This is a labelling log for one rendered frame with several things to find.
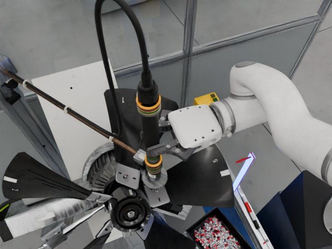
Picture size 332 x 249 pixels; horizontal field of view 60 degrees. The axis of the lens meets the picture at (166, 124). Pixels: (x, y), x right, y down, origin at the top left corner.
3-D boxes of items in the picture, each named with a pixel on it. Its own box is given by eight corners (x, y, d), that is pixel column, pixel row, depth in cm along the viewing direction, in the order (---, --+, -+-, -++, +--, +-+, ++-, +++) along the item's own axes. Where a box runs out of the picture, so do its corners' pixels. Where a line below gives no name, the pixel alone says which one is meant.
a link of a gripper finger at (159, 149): (180, 156, 64) (151, 167, 62) (175, 145, 65) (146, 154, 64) (181, 150, 61) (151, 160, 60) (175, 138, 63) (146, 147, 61)
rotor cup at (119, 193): (110, 220, 96) (114, 245, 84) (96, 183, 91) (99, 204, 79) (151, 204, 98) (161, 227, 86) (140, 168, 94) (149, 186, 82)
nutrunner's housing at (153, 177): (145, 183, 83) (128, 74, 44) (153, 172, 85) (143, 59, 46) (156, 190, 82) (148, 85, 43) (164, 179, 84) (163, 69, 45)
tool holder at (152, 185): (131, 177, 81) (128, 162, 73) (146, 158, 84) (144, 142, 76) (157, 194, 79) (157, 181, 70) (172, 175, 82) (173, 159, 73)
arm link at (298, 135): (331, 107, 40) (219, 64, 66) (324, 195, 47) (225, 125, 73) (380, 88, 42) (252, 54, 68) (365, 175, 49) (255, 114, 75)
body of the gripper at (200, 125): (225, 145, 68) (181, 160, 65) (206, 111, 73) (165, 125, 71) (231, 128, 61) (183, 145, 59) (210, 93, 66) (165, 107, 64)
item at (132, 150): (4, 74, 91) (2, 70, 90) (7, 71, 92) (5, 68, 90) (141, 160, 75) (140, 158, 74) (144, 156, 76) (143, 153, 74)
